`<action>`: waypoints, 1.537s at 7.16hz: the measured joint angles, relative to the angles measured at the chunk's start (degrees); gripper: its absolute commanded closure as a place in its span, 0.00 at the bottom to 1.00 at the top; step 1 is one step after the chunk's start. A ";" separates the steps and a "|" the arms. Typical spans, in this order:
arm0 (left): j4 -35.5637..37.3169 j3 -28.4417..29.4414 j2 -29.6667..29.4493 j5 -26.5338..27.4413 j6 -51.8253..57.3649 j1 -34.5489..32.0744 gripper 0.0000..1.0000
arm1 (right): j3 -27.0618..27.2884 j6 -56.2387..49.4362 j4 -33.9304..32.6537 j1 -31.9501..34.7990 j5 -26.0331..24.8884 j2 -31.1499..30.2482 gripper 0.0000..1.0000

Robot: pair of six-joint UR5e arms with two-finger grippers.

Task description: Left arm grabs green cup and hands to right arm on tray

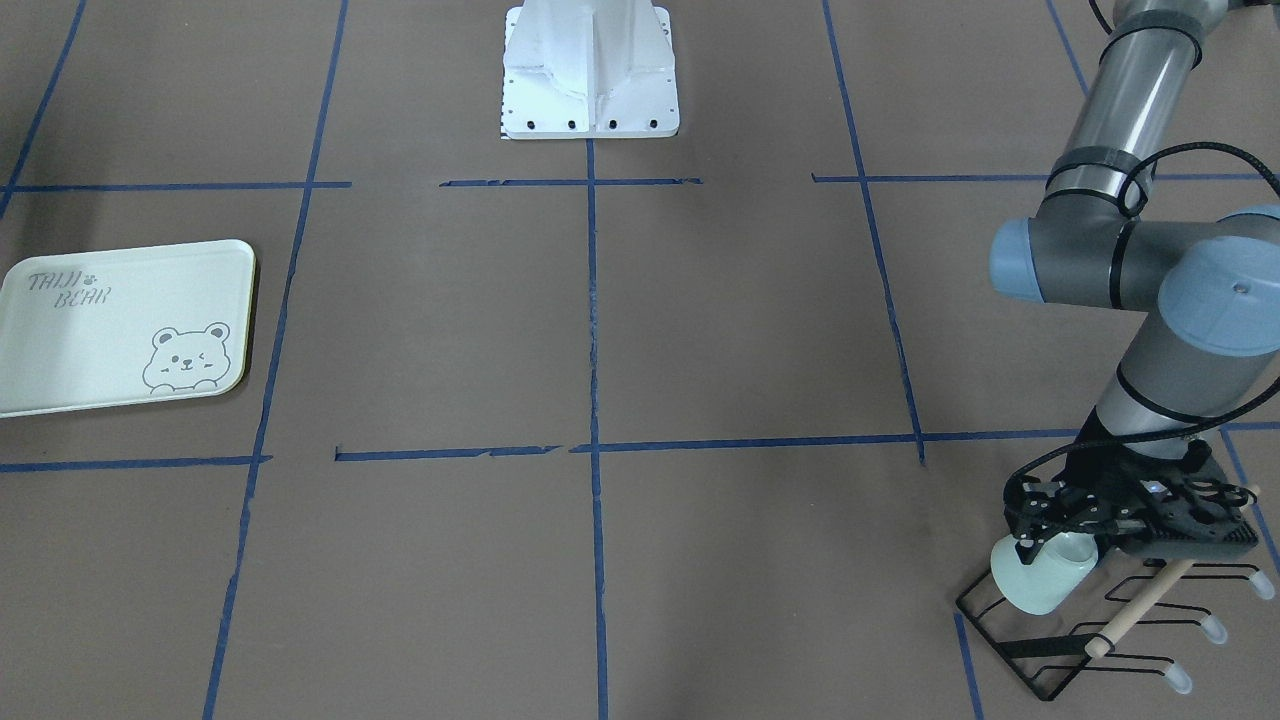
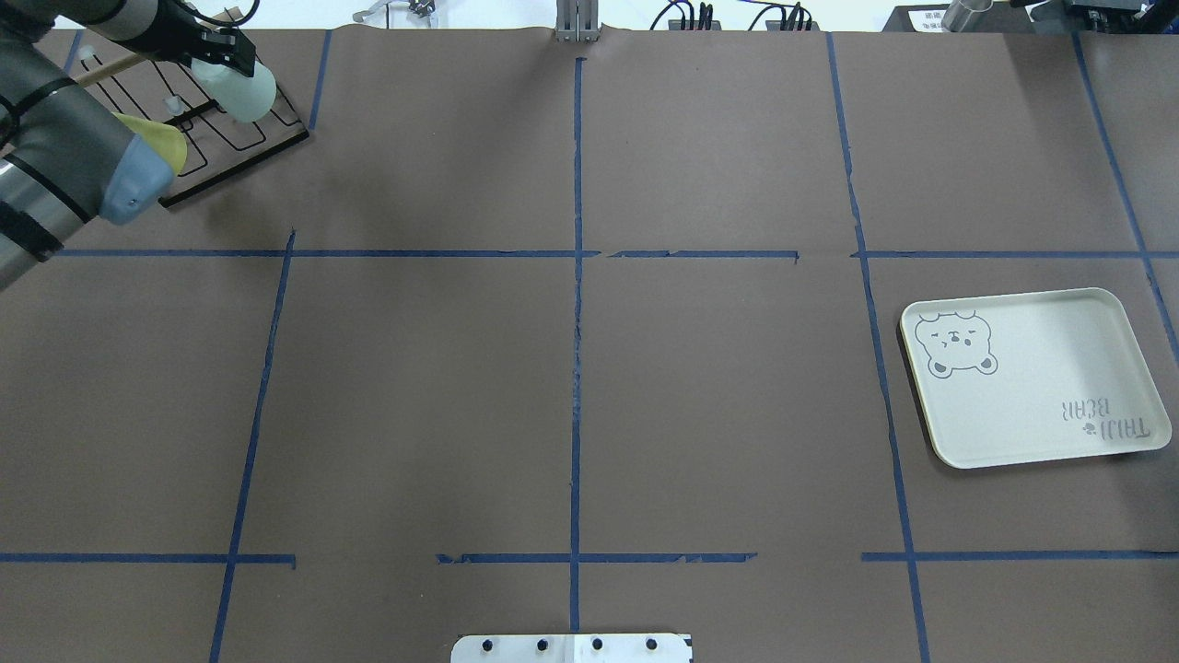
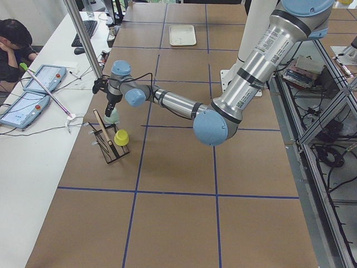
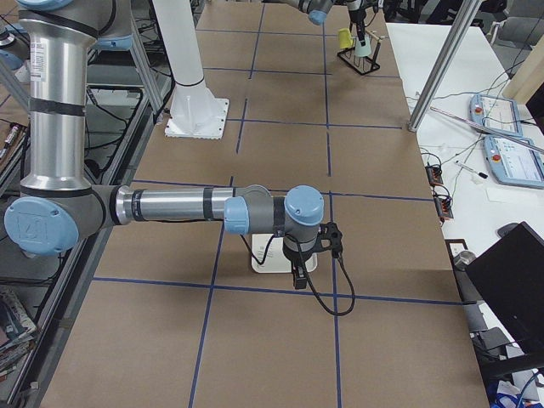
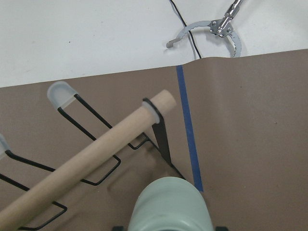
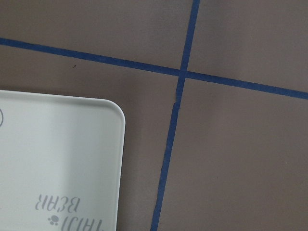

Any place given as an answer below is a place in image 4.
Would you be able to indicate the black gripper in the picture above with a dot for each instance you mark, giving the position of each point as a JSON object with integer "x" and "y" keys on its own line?
{"x": 359, "y": 25}
{"x": 294, "y": 257}

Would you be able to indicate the light green cup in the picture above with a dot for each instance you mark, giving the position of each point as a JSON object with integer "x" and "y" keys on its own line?
{"x": 362, "y": 49}

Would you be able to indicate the yellow cup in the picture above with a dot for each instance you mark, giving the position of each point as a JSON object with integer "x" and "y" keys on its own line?
{"x": 345, "y": 39}

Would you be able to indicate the cream bear tray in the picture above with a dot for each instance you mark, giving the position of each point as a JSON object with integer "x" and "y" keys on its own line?
{"x": 276, "y": 261}

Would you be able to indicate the metal cup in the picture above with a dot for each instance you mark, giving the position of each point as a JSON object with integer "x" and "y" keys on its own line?
{"x": 462, "y": 259}

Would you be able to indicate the upper teach pendant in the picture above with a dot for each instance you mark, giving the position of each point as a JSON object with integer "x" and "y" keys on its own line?
{"x": 496, "y": 113}

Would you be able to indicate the teach pendant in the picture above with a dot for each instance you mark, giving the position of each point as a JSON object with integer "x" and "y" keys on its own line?
{"x": 514, "y": 163}
{"x": 496, "y": 113}

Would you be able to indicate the black marker pen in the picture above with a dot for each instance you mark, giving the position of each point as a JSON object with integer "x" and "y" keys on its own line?
{"x": 471, "y": 170}

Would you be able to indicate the computer mouse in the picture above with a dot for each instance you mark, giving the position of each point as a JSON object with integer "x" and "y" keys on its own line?
{"x": 505, "y": 229}

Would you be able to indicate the black laptop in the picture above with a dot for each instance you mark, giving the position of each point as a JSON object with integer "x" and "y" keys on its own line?
{"x": 509, "y": 278}

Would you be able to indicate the lower teach pendant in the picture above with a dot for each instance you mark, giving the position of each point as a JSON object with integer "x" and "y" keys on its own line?
{"x": 514, "y": 163}

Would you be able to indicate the stack of books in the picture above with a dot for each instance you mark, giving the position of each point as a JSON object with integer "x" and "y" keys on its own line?
{"x": 17, "y": 331}

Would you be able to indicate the black wire cup rack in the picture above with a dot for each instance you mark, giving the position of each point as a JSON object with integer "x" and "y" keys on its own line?
{"x": 367, "y": 65}

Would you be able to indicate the aluminium frame post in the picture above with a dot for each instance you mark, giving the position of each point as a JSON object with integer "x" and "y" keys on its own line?
{"x": 453, "y": 41}

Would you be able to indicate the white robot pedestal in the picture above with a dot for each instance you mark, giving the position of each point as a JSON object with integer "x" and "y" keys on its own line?
{"x": 194, "y": 112}

